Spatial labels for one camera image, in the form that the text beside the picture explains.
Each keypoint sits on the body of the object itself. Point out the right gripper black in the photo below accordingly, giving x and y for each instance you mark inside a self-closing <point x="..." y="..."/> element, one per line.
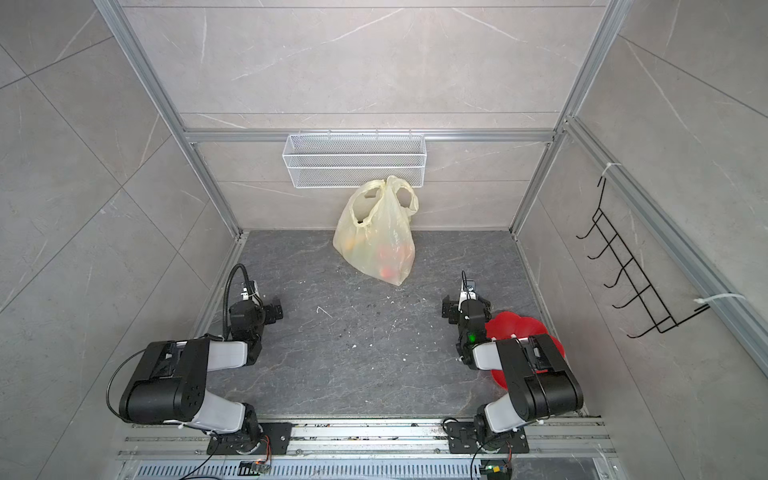
<point x="452" y="308"/>

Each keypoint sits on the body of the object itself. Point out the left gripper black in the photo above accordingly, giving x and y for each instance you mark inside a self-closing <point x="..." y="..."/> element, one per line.
<point x="267" y="309"/>

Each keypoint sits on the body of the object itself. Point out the translucent yellowish plastic bag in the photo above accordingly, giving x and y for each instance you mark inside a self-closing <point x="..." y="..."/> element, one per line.
<point x="373" y="233"/>

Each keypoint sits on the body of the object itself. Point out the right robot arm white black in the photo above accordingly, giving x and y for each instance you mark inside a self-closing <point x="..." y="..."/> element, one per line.
<point x="524" y="359"/>

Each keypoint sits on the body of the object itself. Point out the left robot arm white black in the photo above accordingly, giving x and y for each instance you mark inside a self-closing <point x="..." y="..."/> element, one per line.
<point x="169" y="386"/>

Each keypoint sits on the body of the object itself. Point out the red flower-shaped plate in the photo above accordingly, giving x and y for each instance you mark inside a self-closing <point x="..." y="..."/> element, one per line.
<point x="506" y="325"/>

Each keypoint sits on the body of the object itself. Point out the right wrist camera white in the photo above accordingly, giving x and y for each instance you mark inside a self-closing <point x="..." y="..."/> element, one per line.
<point x="467" y="291"/>

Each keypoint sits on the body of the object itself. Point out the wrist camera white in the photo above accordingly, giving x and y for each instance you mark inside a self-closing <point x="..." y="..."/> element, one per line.
<point x="467" y="291"/>
<point x="250" y="292"/>

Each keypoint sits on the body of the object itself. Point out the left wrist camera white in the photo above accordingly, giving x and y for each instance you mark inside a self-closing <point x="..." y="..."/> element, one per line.
<point x="250" y="292"/>

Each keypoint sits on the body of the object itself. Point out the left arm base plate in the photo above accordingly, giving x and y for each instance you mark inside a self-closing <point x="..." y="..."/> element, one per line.
<point x="273" y="436"/>

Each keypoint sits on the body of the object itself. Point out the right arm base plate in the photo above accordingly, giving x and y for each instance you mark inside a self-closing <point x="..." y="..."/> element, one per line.
<point x="466" y="438"/>

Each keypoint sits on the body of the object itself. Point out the white wire mesh basket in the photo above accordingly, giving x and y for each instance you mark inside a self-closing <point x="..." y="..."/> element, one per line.
<point x="336" y="160"/>

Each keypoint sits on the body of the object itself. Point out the aluminium rail at front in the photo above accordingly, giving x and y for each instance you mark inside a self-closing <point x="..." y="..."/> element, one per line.
<point x="369" y="438"/>

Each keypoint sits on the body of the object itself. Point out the black wire hook rack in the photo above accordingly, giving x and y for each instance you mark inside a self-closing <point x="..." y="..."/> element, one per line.
<point x="631" y="273"/>

